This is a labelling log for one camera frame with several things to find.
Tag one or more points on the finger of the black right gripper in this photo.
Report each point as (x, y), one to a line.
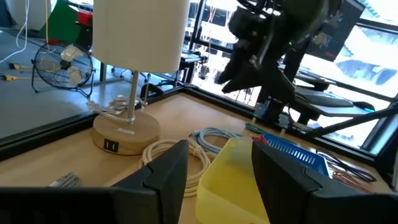
(264, 81)
(231, 67)

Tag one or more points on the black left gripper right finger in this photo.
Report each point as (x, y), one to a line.
(295, 199)

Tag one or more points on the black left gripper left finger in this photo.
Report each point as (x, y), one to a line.
(155, 193)

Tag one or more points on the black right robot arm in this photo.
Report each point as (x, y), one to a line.
(298, 18)

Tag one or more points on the blue slotted plastic basket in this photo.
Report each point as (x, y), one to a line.
(292, 152)

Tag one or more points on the black laptop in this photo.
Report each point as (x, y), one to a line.
(323, 98)

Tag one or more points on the yellow translucent plastic bin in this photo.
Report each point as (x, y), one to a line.
(224, 186)

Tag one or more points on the white shade wooden table lamp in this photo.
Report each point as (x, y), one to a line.
(140, 31)

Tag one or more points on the red box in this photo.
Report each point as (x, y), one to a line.
(85, 18)

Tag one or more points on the black floor fan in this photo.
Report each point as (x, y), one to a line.
(63, 65)

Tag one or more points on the green board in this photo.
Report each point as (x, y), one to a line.
(62, 25)

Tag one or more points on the yellow plug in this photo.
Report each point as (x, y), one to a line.
(9, 77)
(15, 66)

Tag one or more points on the black frame clamp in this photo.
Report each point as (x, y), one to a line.
(155, 89)

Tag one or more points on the black aluminium table frame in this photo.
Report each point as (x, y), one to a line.
(46, 135)

